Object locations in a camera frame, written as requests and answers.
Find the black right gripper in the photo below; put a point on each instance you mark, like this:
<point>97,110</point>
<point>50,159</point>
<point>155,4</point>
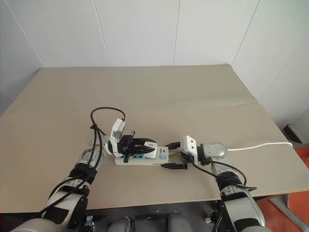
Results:
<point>186,158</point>

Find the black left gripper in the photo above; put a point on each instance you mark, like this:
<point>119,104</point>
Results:
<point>126,145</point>

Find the white charger plug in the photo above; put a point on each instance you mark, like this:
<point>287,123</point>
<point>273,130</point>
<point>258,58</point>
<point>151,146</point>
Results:
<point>151,148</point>

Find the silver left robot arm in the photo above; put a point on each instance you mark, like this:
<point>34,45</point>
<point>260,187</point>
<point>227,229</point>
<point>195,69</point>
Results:
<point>72,200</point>

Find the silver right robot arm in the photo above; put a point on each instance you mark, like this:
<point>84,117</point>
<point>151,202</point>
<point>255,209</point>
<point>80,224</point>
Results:
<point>217,151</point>

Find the white power strip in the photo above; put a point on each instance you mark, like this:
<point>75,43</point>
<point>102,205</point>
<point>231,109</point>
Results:
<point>144,162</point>

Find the dark rounded grey shape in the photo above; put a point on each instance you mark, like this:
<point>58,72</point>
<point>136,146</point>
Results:
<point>122,224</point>

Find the grey floor mat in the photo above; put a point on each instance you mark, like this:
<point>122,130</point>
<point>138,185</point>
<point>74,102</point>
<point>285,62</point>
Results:
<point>277,197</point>

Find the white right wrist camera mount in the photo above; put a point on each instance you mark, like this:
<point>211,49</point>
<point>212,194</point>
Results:
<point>189,144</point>

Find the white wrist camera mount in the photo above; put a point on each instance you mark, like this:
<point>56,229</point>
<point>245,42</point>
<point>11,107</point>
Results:
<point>189,144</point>
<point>116,131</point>

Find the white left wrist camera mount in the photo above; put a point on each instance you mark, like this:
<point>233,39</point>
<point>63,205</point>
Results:
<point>116,131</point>

